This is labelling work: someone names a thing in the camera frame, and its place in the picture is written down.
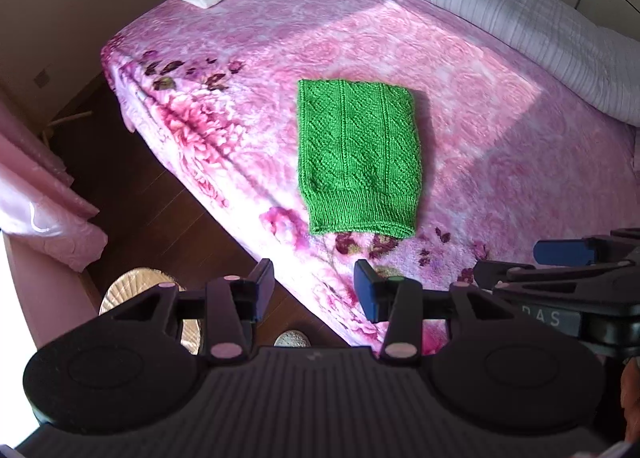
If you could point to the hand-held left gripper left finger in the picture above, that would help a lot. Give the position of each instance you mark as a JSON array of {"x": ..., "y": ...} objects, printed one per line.
[{"x": 262, "y": 287}]

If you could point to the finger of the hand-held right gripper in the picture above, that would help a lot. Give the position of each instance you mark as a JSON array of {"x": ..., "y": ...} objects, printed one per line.
[
  {"x": 560, "y": 251},
  {"x": 500, "y": 272}
]

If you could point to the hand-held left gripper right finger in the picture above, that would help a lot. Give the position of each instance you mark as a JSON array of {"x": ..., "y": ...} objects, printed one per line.
[{"x": 364, "y": 290}]

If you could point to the green knitted vest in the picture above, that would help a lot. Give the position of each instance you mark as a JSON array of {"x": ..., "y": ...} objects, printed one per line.
[{"x": 357, "y": 157}]

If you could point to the small round glittery object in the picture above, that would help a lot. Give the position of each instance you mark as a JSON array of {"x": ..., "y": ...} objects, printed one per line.
[{"x": 292, "y": 338}]

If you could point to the golden round floor mat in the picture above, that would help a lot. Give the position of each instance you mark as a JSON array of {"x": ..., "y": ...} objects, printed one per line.
[{"x": 150, "y": 295}]

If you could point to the pink floral blanket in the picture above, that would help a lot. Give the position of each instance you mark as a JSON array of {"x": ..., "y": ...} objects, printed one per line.
[{"x": 450, "y": 137}]

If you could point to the pink curtain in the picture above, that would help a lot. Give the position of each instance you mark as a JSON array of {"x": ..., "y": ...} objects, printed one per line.
[{"x": 40, "y": 188}]

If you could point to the white ribbed quilt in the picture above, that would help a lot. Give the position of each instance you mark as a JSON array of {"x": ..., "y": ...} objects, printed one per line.
[{"x": 490, "y": 7}]

